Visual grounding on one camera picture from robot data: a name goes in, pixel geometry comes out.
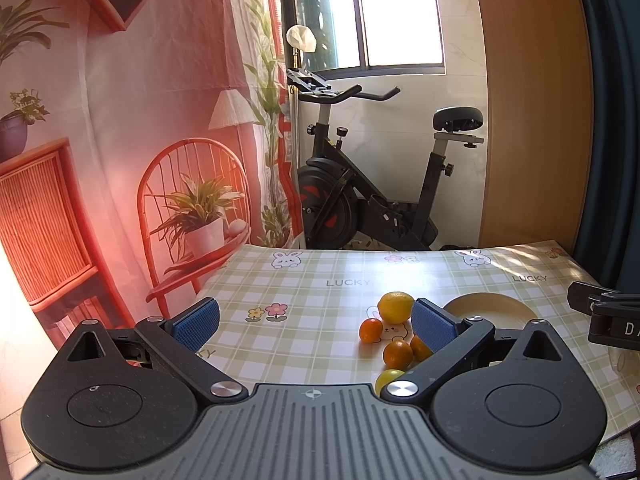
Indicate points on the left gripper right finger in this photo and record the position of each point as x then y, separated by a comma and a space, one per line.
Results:
457, 345

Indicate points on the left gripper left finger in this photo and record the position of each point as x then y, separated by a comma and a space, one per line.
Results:
174, 344

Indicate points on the brownish orange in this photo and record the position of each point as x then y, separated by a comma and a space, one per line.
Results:
398, 355
420, 350

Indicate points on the beige round plate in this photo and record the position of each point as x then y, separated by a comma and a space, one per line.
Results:
502, 311

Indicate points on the yellow lemon with tip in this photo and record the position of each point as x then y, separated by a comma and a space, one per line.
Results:
395, 307

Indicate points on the yellow-green apple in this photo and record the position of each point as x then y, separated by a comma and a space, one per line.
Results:
385, 378

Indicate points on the oval bright orange kumquat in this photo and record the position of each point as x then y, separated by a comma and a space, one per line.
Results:
370, 330

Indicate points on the plaid bunny tablecloth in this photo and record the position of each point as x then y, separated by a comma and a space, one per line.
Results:
339, 316

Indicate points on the printed backdrop cloth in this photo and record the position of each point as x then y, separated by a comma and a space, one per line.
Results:
143, 143

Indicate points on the wooden door panel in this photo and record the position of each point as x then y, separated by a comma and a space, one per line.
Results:
540, 109

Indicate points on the dark teal curtain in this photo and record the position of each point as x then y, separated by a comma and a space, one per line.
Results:
607, 244

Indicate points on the white cloth on bike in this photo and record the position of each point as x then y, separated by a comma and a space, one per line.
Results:
301, 38

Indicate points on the window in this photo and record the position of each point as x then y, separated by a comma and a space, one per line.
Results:
365, 38

